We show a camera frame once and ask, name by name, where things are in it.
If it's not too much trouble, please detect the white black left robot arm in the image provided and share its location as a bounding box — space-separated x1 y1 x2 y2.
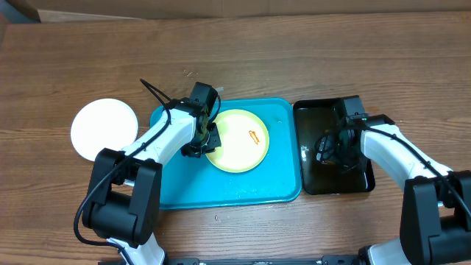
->
74 98 221 264

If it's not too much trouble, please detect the yellow plate with orange stain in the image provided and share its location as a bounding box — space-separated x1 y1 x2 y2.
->
206 109 269 173

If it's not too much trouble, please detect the cardboard sheet at back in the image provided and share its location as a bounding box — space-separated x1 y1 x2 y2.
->
28 0 470 19

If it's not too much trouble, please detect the white plate with red stain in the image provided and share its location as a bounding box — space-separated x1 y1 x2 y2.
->
71 99 138 161

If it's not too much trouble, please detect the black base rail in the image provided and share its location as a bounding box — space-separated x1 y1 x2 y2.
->
99 253 369 265

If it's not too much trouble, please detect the black tray with water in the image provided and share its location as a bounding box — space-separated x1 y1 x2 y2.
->
293 98 375 195

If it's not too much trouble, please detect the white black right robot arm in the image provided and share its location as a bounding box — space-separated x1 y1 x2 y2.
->
314 114 470 265

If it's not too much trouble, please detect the teal plastic tray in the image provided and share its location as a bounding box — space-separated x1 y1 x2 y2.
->
160 98 302 210

